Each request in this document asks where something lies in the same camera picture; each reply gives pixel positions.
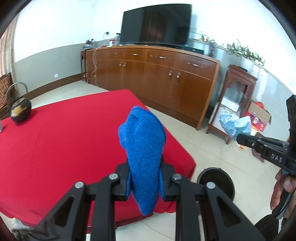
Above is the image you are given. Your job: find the light blue wrapper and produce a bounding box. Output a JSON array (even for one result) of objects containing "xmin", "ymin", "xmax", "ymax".
[{"xmin": 219, "ymin": 110, "xmax": 251, "ymax": 140}]

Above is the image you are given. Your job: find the blue cloth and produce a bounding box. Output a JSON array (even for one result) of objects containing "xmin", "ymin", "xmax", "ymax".
[{"xmin": 118, "ymin": 106, "xmax": 166, "ymax": 216}]

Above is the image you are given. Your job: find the black trash bin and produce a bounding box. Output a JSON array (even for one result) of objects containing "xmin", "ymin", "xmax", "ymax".
[{"xmin": 197, "ymin": 167, "xmax": 235, "ymax": 201}]

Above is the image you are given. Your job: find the person right hand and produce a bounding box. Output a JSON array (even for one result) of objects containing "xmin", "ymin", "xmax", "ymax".
[{"xmin": 270, "ymin": 169, "xmax": 296, "ymax": 219}]

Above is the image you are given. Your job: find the red cardboard box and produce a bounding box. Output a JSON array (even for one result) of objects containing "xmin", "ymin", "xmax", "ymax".
[{"xmin": 245, "ymin": 101, "xmax": 271, "ymax": 132}]

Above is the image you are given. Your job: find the carved wooden side stand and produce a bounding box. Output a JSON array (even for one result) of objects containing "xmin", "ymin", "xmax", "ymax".
[{"xmin": 206, "ymin": 65, "xmax": 257, "ymax": 144}]

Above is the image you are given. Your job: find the green plant vine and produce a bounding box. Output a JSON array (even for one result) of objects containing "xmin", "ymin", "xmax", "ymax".
[{"xmin": 227, "ymin": 39, "xmax": 265, "ymax": 66}]

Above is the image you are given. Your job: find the black iron teapot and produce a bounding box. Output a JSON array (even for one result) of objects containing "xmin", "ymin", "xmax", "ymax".
[{"xmin": 6, "ymin": 82, "xmax": 32, "ymax": 124}]

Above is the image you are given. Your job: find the wooden sideboard cabinet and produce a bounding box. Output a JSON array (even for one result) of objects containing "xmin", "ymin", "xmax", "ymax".
[{"xmin": 85, "ymin": 46, "xmax": 220, "ymax": 130}]

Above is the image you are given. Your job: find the black flat television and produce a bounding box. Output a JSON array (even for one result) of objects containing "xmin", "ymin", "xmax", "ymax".
[{"xmin": 120, "ymin": 4, "xmax": 192, "ymax": 46}]

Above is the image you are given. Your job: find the beige curtain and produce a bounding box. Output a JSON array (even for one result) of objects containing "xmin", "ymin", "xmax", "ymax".
[{"xmin": 1, "ymin": 14, "xmax": 19, "ymax": 76}]

